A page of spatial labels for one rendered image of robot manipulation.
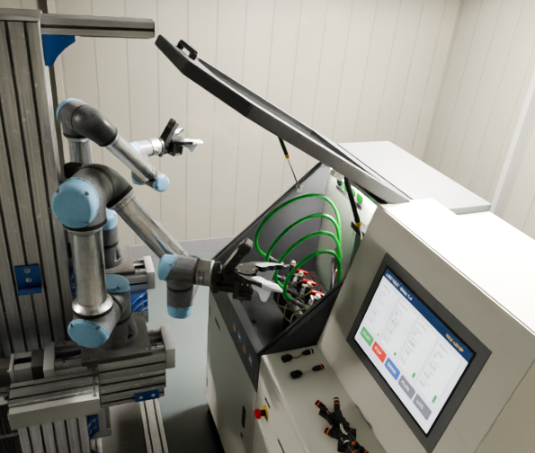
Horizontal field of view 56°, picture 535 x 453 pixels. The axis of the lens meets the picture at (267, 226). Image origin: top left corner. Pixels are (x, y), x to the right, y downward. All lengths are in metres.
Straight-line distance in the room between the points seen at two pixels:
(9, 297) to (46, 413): 0.40
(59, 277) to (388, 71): 3.17
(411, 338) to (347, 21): 2.93
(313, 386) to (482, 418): 0.61
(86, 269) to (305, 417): 0.80
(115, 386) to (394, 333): 0.98
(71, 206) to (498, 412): 1.15
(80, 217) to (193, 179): 2.65
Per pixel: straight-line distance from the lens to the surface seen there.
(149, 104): 3.74
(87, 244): 1.46
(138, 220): 1.53
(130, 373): 1.90
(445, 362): 1.45
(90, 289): 1.54
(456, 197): 2.02
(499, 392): 1.36
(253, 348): 1.94
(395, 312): 1.59
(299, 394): 1.75
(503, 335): 1.34
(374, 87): 4.30
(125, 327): 1.79
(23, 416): 1.82
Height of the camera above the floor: 2.24
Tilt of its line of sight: 28 degrees down
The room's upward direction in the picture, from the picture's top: 5 degrees clockwise
